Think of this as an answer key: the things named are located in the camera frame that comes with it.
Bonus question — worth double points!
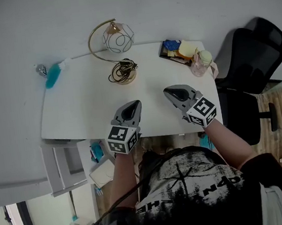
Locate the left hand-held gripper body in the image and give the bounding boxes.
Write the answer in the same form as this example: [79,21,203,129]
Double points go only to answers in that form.
[102,99,148,157]

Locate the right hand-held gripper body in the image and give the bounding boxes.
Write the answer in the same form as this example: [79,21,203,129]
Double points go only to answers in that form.
[162,80,219,132]

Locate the gold lamp with globe shade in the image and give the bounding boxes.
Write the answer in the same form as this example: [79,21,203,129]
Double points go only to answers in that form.
[85,15,141,89]

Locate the person's left forearm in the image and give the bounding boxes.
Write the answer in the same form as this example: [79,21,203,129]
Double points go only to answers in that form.
[102,150,141,212]

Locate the person's right forearm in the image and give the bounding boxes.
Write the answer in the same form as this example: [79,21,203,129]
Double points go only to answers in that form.
[201,114,259,176]

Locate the teal bag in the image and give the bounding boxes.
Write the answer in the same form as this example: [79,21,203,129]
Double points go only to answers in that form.
[89,139,106,164]

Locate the teal cloth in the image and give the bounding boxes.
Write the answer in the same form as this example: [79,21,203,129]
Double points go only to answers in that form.
[197,131,213,152]

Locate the cream flat box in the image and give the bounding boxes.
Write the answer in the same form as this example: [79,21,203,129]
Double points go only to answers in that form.
[87,158,119,190]

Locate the white table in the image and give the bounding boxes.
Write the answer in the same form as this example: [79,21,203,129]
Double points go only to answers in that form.
[31,34,224,151]

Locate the pink bottle with cream lid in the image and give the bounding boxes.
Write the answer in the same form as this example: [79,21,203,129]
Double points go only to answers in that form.
[188,49,220,82]

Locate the yellow sponge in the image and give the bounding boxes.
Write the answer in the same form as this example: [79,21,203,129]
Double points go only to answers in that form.
[176,38,199,60]

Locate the white drawer unit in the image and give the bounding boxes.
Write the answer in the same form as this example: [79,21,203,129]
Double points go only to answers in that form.
[39,135,91,199]

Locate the black tray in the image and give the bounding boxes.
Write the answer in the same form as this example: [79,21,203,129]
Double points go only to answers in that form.
[157,36,202,71]

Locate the black office chair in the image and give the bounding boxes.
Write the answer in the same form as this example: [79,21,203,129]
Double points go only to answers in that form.
[207,14,282,150]

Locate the blue packet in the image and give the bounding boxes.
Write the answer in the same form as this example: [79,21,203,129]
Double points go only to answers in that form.
[162,38,183,53]

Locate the person's black printed shirt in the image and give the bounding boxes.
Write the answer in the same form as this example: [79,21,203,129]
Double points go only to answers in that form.
[103,134,282,225]

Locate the blue duster brush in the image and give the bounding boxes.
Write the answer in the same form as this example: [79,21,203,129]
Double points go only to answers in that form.
[42,57,75,90]

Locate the small silver metal clip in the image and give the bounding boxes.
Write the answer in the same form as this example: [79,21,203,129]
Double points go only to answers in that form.
[35,63,48,78]

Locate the black cable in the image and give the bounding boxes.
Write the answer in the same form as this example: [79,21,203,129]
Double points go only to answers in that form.
[86,155,170,225]

